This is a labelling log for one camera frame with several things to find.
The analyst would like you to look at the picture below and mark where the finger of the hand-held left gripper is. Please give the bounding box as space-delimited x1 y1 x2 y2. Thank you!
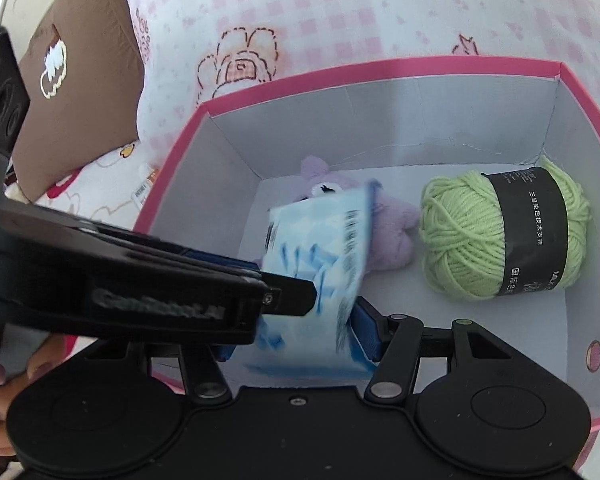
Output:
260 272 317 317
95 225 261 277

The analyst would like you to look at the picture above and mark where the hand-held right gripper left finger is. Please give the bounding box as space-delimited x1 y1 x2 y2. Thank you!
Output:
125 341 233 406

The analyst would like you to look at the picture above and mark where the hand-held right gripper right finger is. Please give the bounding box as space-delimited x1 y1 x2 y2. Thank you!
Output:
350 296 511 403

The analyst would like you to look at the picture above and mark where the blue tissue packet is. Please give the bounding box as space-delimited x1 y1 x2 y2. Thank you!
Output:
230 180 381 376

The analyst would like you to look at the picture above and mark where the purple plush toy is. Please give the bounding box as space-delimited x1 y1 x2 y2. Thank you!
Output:
292 156 421 271

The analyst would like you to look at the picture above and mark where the pink cardboard box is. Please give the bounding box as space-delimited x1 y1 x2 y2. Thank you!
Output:
65 58 600 431

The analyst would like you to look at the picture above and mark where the person's left hand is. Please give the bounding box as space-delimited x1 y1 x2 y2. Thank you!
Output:
0 334 101 463

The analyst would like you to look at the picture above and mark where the white packet with orange label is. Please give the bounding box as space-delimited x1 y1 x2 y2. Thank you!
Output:
132 162 161 208

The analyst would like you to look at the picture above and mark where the green yarn ball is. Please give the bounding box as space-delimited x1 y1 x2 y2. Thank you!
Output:
419 155 593 301

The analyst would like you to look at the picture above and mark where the brown pillow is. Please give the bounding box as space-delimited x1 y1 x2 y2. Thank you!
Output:
10 0 146 206

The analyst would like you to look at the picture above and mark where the pink checked pillow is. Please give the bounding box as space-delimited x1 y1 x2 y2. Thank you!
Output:
122 0 600 161

